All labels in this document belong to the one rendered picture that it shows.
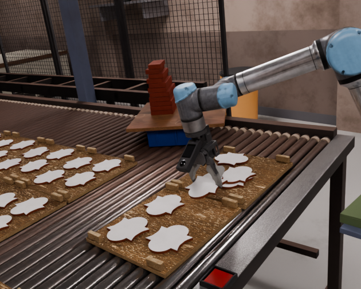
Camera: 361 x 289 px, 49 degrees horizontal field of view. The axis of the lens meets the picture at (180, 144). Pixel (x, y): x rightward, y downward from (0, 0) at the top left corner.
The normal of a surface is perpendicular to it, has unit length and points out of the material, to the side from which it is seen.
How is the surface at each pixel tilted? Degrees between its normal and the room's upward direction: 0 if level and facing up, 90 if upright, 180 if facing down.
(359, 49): 79
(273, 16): 90
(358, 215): 4
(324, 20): 90
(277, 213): 0
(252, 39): 90
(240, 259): 0
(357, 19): 90
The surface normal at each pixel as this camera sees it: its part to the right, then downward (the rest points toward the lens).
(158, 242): -0.11, -0.93
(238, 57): -0.68, 0.32
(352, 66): -0.36, 0.19
